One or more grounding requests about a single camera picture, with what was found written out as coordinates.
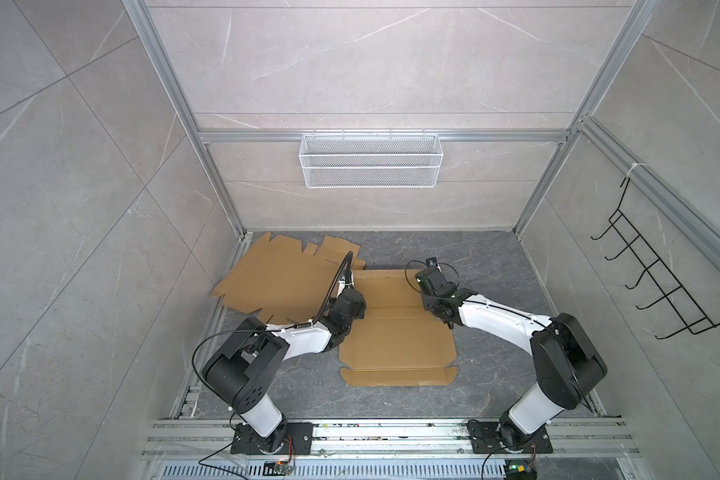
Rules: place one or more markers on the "small circuit board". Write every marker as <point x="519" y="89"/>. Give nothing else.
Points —
<point x="520" y="470"/>
<point x="278" y="468"/>

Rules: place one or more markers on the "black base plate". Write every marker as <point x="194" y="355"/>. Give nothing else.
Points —
<point x="273" y="439"/>
<point x="494" y="436"/>

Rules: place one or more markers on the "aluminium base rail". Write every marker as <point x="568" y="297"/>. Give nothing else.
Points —
<point x="397" y="438"/>

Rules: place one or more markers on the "slotted grey cable duct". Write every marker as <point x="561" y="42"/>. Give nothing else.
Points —
<point x="340" y="469"/>

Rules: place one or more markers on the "brown cardboard box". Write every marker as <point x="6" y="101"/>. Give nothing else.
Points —
<point x="397" y="343"/>

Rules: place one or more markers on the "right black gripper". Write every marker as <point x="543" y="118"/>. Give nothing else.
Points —
<point x="425" y="301"/>

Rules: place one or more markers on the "right small circuit board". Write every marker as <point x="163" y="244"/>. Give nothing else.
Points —
<point x="520" y="470"/>

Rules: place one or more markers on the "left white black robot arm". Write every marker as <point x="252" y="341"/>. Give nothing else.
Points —
<point x="242" y="370"/>

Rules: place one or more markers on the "left flat cardboard stack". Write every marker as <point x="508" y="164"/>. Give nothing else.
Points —
<point x="281" y="280"/>

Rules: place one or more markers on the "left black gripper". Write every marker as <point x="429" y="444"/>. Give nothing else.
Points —
<point x="363" y="309"/>

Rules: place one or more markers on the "white wire mesh basket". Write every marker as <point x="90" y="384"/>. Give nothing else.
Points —
<point x="345" y="161"/>

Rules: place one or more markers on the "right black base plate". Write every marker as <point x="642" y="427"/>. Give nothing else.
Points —
<point x="494" y="436"/>

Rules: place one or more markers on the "left small circuit board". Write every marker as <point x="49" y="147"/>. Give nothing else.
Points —
<point x="278" y="468"/>

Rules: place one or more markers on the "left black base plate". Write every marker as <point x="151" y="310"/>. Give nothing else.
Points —
<point x="273" y="439"/>

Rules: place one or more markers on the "black wire hook rack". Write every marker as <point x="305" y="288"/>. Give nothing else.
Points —
<point x="655" y="271"/>

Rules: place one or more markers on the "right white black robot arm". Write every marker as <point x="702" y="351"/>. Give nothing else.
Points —
<point x="566" y="362"/>

